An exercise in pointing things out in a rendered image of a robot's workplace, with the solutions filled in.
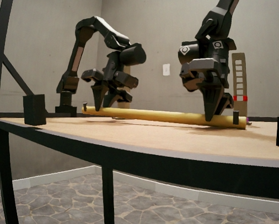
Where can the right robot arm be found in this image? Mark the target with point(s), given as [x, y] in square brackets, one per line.
[216, 24]

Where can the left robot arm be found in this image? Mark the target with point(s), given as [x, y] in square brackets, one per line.
[126, 55]

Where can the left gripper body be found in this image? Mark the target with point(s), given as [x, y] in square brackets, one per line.
[89, 75]

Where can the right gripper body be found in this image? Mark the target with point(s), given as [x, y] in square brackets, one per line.
[212, 72]

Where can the long yellow rail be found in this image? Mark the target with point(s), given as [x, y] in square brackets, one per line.
[232, 122]

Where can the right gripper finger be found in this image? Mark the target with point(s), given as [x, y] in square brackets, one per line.
[221, 106]
[212, 93]

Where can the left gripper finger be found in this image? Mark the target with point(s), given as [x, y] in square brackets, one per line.
[110, 99]
[98, 93]

